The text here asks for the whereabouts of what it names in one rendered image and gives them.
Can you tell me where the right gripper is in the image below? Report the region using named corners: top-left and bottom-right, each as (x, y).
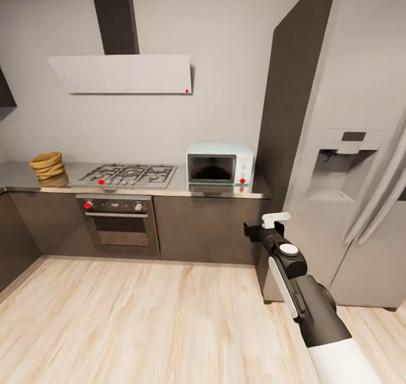
top-left (243, 222), bottom-right (284, 247)

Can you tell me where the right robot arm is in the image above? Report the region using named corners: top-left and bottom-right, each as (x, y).
top-left (243, 212), bottom-right (383, 384)

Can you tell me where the popcorn bag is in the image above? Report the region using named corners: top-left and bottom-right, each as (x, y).
top-left (28, 151), bottom-right (65, 180)

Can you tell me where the microwave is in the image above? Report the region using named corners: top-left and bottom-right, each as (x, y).
top-left (186, 142), bottom-right (254, 184)

